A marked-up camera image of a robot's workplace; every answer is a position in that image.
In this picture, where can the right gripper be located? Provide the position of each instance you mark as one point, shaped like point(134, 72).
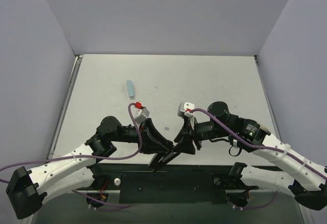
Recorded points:
point(190, 137)

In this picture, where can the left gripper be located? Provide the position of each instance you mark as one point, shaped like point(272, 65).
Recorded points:
point(147, 139)

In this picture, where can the black stapler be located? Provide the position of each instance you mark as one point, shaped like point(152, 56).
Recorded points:
point(161, 159)

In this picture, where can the light blue white stapler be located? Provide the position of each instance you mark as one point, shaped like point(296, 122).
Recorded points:
point(130, 89)

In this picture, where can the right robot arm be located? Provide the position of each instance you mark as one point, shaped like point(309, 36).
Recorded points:
point(298, 177)

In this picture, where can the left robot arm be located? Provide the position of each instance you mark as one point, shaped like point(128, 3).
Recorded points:
point(29, 189)

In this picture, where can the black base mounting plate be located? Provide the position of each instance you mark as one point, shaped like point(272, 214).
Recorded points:
point(173, 184)

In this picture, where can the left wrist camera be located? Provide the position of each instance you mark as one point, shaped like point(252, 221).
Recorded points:
point(142, 113)

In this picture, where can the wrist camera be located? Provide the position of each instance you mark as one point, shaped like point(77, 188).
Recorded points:
point(142, 113)
point(184, 109)

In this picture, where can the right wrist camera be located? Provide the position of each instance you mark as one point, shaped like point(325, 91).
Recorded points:
point(184, 109)

